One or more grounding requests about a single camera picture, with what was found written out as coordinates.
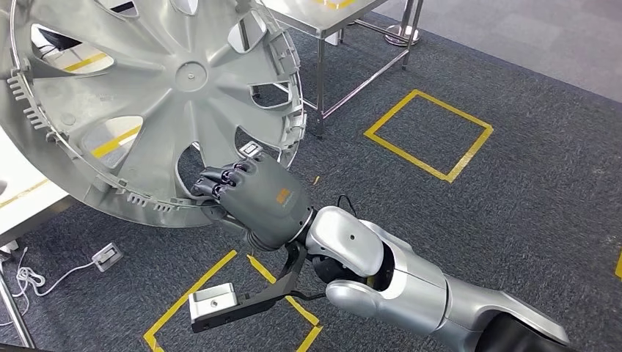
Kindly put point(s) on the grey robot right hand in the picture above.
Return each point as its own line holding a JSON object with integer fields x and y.
{"x": 267, "y": 204}

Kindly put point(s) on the silver wheel hubcap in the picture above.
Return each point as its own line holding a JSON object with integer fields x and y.
{"x": 184, "y": 97}

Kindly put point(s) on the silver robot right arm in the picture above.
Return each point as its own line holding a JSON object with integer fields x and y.
{"x": 408, "y": 296}

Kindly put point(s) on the chrome stanchion base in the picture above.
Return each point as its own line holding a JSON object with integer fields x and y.
{"x": 402, "y": 36}

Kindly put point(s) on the pale wrist camera, black bracket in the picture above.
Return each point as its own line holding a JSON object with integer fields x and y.
{"x": 214, "y": 301}

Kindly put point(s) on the steel table, single tape frame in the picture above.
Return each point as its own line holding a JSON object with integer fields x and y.
{"x": 311, "y": 14}

